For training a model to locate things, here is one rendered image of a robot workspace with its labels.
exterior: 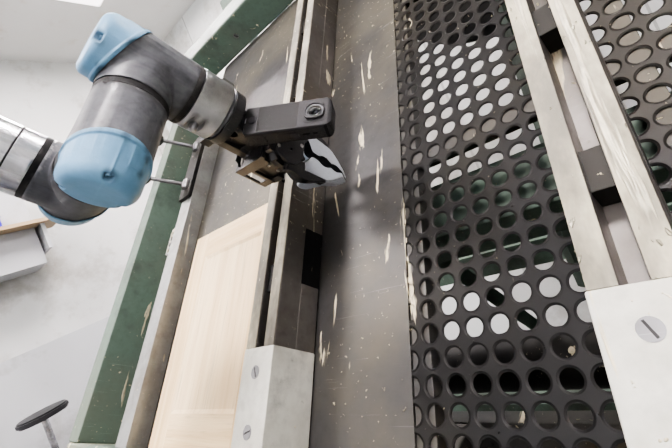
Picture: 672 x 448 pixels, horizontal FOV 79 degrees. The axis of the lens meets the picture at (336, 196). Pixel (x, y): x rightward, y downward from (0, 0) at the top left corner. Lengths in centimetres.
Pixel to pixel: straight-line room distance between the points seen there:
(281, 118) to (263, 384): 32
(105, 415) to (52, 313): 346
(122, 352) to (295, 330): 69
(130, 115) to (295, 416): 39
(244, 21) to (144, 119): 95
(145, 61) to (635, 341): 47
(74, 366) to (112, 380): 343
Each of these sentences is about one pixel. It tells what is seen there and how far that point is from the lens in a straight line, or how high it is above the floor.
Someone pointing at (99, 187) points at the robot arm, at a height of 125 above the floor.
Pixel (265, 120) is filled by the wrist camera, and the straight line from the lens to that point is 52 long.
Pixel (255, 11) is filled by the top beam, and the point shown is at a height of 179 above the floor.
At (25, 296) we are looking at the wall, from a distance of 458.
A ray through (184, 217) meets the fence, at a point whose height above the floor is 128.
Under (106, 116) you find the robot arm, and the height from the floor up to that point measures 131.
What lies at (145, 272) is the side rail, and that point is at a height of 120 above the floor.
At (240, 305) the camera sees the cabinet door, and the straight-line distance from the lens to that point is 74.
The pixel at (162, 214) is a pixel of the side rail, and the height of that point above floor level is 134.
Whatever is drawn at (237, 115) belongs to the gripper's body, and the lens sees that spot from 51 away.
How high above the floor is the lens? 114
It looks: 3 degrees up
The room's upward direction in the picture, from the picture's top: 23 degrees counter-clockwise
